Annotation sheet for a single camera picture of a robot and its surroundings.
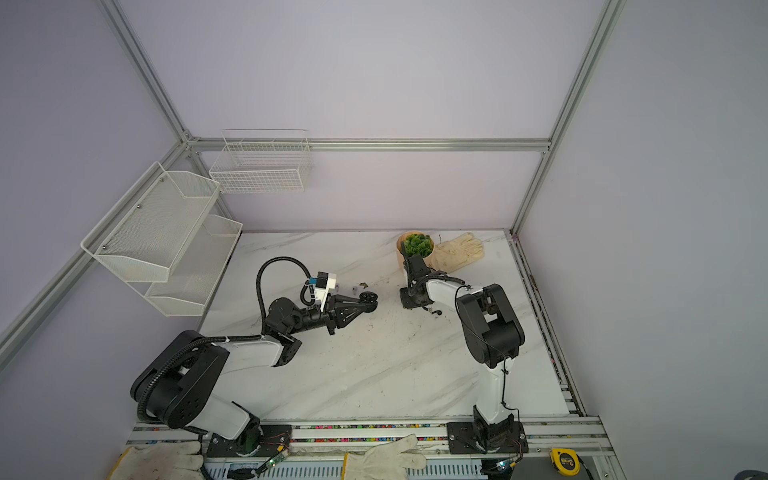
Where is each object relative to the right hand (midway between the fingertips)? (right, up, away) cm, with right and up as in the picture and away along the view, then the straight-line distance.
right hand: (408, 298), depth 100 cm
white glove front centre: (-6, -36, -29) cm, 46 cm away
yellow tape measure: (+36, -34, -31) cm, 58 cm away
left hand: (-12, +1, -26) cm, 28 cm away
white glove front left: (-57, -35, -29) cm, 73 cm away
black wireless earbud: (+10, -4, -2) cm, 12 cm away
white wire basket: (-49, +45, -4) cm, 67 cm away
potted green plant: (+3, +19, +2) cm, 19 cm away
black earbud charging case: (-11, +3, -25) cm, 28 cm away
